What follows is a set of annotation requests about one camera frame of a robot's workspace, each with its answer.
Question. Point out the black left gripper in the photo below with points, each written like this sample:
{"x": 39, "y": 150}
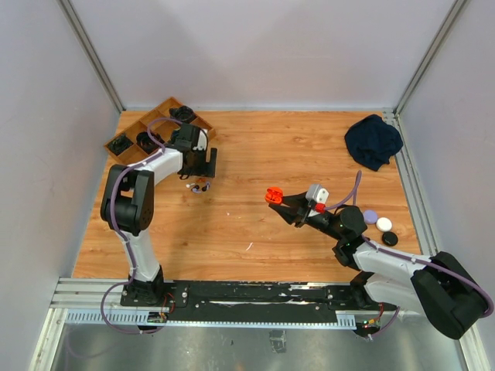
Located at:
{"x": 206, "y": 168}

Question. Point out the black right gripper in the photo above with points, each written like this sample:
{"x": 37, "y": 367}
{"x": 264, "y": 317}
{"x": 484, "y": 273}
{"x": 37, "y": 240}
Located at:
{"x": 298, "y": 216}

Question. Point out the orange earbud charging case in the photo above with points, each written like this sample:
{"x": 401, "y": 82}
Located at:
{"x": 274, "y": 195}

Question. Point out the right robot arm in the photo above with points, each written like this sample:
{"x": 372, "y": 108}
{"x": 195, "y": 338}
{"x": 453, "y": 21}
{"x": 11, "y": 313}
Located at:
{"x": 437, "y": 287}

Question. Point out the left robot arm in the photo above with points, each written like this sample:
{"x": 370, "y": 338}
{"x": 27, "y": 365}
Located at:
{"x": 129, "y": 198}

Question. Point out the white charging case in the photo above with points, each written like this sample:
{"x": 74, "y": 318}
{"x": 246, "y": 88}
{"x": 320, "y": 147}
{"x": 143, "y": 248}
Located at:
{"x": 384, "y": 224}

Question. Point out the black charging case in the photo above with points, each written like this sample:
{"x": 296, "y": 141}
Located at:
{"x": 390, "y": 238}

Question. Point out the black dotted rolled tie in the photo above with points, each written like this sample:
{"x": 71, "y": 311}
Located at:
{"x": 183, "y": 113}

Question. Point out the wooden compartment tray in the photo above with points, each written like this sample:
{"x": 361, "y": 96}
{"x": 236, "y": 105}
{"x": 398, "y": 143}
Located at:
{"x": 161, "y": 129}

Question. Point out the black orange rolled tie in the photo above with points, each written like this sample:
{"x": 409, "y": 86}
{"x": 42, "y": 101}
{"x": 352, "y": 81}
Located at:
{"x": 145, "y": 143}

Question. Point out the dark green rolled tie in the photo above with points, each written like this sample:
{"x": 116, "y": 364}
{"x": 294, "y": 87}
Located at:
{"x": 119, "y": 144}

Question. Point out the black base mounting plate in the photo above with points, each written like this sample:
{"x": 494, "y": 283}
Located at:
{"x": 251, "y": 302}

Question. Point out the dark blue crumpled cloth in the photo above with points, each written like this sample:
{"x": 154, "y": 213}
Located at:
{"x": 371, "y": 142}

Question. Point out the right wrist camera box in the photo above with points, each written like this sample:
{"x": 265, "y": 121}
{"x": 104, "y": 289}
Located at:
{"x": 317, "y": 193}

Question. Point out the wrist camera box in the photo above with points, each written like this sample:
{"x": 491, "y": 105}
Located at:
{"x": 317, "y": 193}
{"x": 190, "y": 137}

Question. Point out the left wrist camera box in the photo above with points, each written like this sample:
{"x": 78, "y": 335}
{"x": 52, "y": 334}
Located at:
{"x": 190, "y": 137}

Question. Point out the aluminium frame rail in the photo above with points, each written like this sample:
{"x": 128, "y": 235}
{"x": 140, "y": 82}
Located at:
{"x": 95, "y": 324}

